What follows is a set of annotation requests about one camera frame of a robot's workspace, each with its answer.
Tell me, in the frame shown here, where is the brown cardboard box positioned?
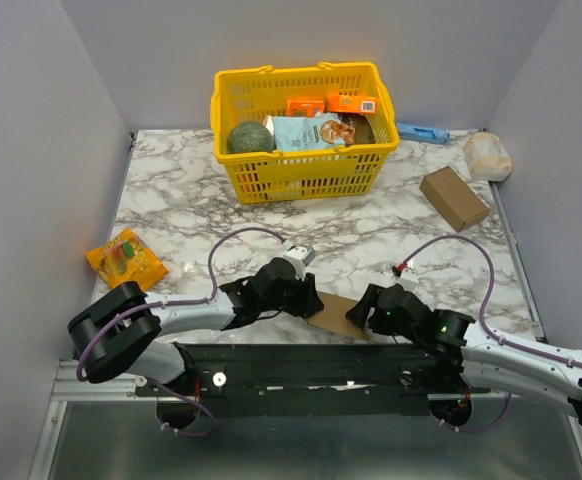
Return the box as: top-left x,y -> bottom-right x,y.
420,166 -> 491,232
306,292 -> 368,341

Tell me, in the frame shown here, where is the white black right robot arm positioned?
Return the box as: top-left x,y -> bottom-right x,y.
346,284 -> 582,427

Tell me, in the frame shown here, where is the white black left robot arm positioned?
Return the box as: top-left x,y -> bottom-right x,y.
68,257 -> 324,395

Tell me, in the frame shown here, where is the folded brown cardboard box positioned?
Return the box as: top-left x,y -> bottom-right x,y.
420,166 -> 491,232

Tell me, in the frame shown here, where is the orange snack box left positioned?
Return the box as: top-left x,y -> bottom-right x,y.
286,98 -> 325,118

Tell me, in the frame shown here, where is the orange snack box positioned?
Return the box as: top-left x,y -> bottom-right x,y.
326,93 -> 377,114
286,98 -> 325,118

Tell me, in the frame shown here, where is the orange snack box right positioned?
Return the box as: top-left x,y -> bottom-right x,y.
326,93 -> 377,114

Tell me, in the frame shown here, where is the green round melon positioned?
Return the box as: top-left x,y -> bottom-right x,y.
227,121 -> 275,154

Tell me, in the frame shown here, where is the light blue snack bag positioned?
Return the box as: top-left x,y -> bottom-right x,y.
271,113 -> 352,152

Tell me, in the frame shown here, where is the orange gummy candy bag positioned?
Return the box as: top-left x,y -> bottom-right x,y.
85,228 -> 168,291

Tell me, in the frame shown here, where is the dark brown snack packet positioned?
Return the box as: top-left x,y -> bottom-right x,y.
340,114 -> 376,146

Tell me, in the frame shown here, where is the blue tissue packet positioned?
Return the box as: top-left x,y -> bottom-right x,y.
397,123 -> 450,145

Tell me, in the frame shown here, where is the beige wrapped bread bag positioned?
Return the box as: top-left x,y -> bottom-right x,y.
464,132 -> 512,182

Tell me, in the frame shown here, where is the yellow plastic shopping basket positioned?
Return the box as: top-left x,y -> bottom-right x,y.
210,62 -> 399,204

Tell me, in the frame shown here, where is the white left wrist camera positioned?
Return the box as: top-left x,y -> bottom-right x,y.
282,240 -> 316,280

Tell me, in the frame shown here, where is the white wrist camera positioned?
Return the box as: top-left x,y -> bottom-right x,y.
282,240 -> 316,280
392,263 -> 419,292

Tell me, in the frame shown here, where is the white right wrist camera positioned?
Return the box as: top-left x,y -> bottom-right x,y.
392,263 -> 419,292

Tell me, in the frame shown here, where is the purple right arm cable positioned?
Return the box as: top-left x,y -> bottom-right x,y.
403,234 -> 582,374

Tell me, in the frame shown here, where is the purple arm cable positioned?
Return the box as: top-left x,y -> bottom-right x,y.
403,234 -> 582,374
75,227 -> 292,384

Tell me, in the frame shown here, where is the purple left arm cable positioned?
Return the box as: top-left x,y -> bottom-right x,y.
75,227 -> 292,384

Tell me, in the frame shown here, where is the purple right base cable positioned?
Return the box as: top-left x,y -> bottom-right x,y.
438,392 -> 513,434

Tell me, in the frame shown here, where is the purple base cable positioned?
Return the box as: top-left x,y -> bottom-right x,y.
145,379 -> 217,439
438,392 -> 513,434

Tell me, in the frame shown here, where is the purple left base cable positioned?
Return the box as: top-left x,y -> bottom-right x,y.
145,379 -> 217,439

